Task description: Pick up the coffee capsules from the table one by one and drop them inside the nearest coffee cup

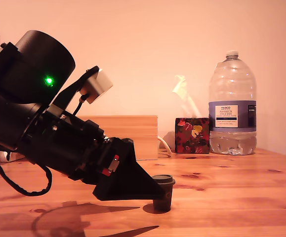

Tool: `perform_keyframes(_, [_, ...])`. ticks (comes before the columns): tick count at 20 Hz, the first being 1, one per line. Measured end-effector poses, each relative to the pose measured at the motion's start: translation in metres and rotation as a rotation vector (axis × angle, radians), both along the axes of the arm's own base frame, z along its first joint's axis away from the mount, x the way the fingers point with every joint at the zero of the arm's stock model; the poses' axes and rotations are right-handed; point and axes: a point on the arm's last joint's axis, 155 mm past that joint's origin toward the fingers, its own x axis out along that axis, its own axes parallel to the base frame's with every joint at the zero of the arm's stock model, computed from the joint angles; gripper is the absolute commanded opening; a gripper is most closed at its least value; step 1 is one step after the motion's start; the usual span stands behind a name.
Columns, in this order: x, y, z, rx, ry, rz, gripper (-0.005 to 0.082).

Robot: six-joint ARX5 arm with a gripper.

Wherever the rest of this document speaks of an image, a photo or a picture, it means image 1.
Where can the dark coffee capsule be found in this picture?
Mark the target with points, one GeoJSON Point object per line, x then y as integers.
{"type": "Point", "coordinates": [163, 200]}

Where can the pale tissue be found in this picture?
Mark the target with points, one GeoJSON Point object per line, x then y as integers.
{"type": "Point", "coordinates": [184, 91]}

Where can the light wooden box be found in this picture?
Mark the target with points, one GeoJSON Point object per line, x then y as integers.
{"type": "Point", "coordinates": [135, 133]}

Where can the grey camera box with bracket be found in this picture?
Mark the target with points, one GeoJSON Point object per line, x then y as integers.
{"type": "Point", "coordinates": [100, 84]}

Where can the large clear water bottle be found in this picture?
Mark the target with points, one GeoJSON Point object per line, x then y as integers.
{"type": "Point", "coordinates": [232, 98]}

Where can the floral tissue box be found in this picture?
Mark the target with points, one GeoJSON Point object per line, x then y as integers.
{"type": "Point", "coordinates": [192, 135]}

